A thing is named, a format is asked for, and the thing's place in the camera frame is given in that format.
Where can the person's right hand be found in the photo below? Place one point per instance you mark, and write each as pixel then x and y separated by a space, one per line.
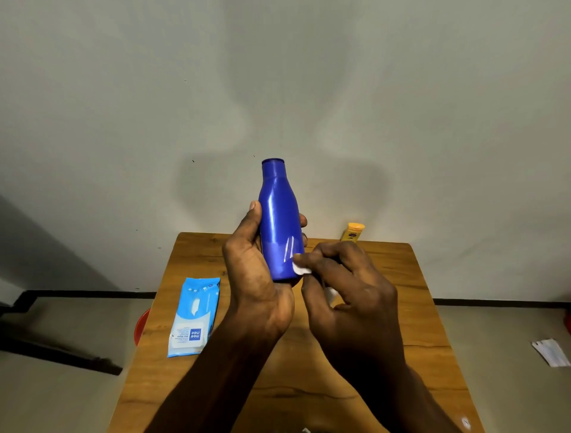
pixel 357 308

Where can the person's left hand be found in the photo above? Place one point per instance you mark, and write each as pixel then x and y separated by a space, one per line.
pixel 256 290

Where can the person's left thumb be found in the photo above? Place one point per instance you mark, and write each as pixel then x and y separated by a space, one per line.
pixel 250 223

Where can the person's right thumb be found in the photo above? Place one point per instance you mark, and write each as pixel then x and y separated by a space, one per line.
pixel 314 299

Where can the person's right middle finger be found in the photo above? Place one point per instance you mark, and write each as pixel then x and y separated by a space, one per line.
pixel 339 248

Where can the blue plastic bottle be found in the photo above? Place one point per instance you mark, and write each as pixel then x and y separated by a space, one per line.
pixel 279 223

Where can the white wipe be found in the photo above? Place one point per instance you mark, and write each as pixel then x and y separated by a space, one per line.
pixel 301 267

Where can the person's left forearm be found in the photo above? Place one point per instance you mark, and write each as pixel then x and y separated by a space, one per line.
pixel 218 379

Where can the person's right forearm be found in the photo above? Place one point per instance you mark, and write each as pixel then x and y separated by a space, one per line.
pixel 397 401

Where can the yellow tube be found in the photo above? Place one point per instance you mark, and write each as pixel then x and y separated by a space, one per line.
pixel 353 232

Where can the light blue wet wipes packet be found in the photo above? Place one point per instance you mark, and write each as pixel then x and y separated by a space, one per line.
pixel 194 316

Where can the red plastic bowl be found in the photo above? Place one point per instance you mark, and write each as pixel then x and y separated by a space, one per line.
pixel 142 326

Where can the white paper scrap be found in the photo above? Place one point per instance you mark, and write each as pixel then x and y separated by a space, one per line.
pixel 552 352

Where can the red object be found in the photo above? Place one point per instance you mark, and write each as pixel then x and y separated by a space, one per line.
pixel 568 322

